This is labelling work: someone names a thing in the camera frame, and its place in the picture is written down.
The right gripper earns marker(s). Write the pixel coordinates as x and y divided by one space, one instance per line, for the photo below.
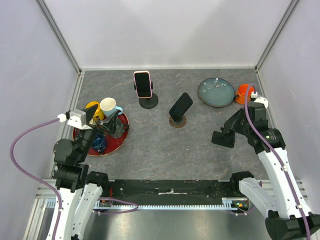
243 111

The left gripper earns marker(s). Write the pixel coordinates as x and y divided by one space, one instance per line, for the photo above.
105 122

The black phone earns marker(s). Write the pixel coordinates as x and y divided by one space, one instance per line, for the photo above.
181 106
232 123

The black wedge phone stand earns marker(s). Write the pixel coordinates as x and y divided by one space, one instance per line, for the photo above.
225 139

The black round phone stand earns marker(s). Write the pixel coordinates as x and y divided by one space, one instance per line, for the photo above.
149 103

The pink case phone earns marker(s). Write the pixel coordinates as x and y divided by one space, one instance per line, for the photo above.
142 84

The copper base phone stand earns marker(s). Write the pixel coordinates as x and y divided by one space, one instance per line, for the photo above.
181 122

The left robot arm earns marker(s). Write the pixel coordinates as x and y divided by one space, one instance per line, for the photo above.
77 189

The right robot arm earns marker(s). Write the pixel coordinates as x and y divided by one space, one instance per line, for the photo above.
287 215

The yellow mug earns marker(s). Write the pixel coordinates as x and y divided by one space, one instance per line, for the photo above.
99 114

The white mug light blue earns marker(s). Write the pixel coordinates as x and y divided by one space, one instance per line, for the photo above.
108 106

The dark green mug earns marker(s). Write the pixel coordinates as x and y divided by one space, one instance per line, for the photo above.
120 129

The orange mug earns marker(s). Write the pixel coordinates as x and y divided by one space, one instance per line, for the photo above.
241 93

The red round tray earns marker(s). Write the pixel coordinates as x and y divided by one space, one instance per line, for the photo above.
113 143

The blue ceramic plate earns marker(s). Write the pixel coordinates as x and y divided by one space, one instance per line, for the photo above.
216 92

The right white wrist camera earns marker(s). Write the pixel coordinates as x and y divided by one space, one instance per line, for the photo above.
254 97

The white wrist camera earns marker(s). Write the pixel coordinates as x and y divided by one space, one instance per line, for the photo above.
75 118
254 97

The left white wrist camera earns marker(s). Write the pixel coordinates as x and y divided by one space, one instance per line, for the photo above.
75 118

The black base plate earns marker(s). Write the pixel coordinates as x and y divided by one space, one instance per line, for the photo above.
171 192

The grey cable duct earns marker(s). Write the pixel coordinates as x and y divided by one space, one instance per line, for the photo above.
227 205

